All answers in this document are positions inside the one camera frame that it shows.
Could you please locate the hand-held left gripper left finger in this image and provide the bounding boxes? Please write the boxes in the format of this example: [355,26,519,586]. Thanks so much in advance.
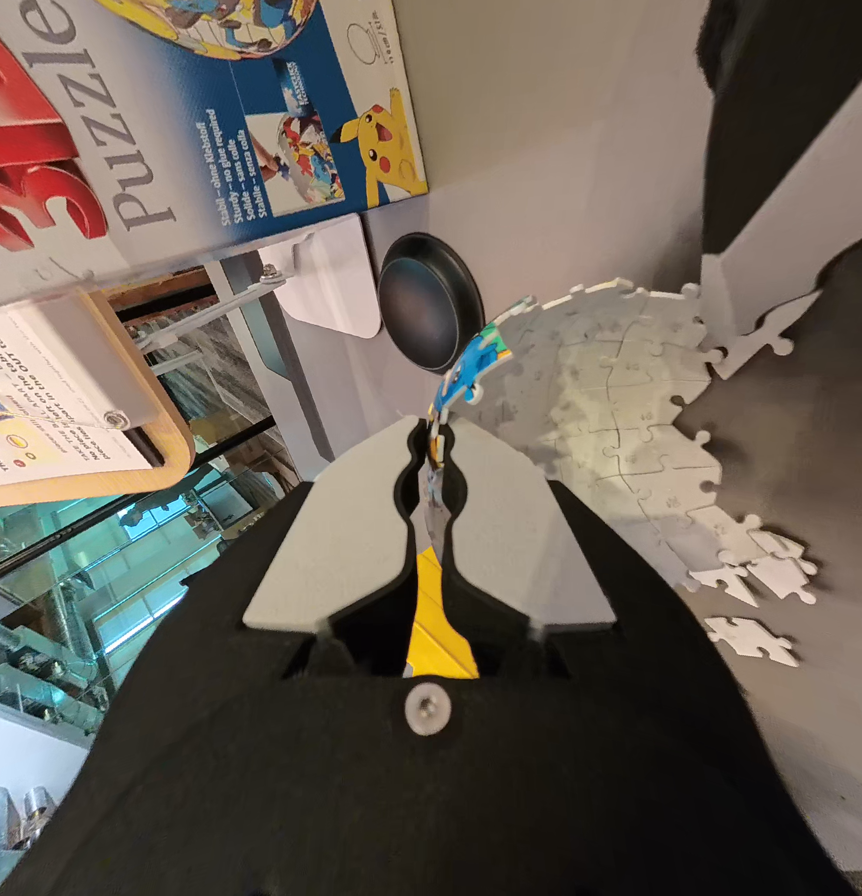
[242,416,426,679]

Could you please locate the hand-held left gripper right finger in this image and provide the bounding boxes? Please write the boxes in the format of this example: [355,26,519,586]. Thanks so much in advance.
[427,416,617,679]

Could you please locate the partly built puzzle ball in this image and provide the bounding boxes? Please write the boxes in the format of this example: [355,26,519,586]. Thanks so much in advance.
[426,276,796,595]

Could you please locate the printed puzzle box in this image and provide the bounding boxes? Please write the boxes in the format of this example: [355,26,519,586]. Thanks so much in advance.
[0,0,430,309]

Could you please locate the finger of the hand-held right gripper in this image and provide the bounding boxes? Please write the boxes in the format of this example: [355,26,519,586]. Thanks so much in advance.
[700,66,862,361]

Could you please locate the white document stand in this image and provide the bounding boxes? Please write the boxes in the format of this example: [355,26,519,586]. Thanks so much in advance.
[0,213,383,435]

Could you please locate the black round ball stand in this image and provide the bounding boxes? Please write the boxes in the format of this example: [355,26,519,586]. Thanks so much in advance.
[377,232,486,373]

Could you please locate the puzzle pieces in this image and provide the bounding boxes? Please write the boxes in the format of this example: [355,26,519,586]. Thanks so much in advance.
[688,531,820,667]

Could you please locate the printed instruction sheet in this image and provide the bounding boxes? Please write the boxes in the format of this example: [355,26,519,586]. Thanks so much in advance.
[0,308,155,491]

